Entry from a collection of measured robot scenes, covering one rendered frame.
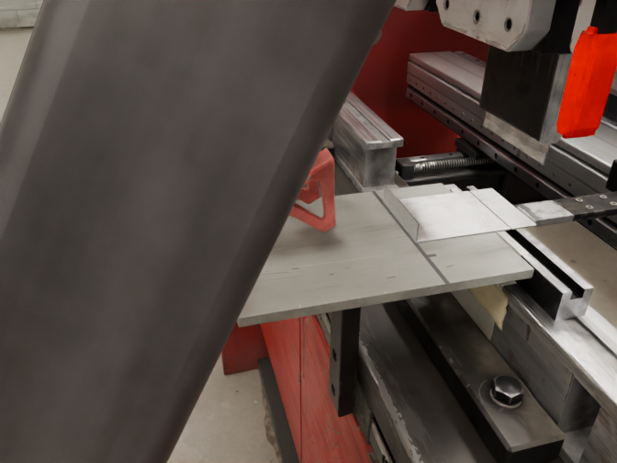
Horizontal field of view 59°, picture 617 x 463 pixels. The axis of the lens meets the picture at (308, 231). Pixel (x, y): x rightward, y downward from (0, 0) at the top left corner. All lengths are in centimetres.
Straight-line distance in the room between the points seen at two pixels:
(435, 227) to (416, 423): 18
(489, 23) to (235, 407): 140
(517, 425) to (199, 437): 124
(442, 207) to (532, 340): 16
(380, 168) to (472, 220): 33
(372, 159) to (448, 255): 38
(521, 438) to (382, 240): 21
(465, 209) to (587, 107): 26
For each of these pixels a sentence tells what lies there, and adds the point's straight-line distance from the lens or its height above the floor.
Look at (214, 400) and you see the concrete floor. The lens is 174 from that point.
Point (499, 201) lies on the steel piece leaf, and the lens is 62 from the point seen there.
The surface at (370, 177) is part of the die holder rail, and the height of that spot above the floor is 90.
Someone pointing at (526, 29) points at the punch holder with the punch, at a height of 120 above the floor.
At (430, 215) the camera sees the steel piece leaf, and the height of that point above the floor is 100.
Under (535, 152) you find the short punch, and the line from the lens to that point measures 53.
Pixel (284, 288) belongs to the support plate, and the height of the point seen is 100.
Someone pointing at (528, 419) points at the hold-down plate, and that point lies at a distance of 52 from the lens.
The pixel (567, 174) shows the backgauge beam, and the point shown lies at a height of 94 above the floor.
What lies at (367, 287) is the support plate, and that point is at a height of 100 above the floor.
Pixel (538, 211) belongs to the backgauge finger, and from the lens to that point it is 61.
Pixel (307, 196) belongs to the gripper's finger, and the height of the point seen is 103.
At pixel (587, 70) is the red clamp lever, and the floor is 120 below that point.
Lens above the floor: 128
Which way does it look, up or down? 31 degrees down
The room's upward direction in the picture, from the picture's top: straight up
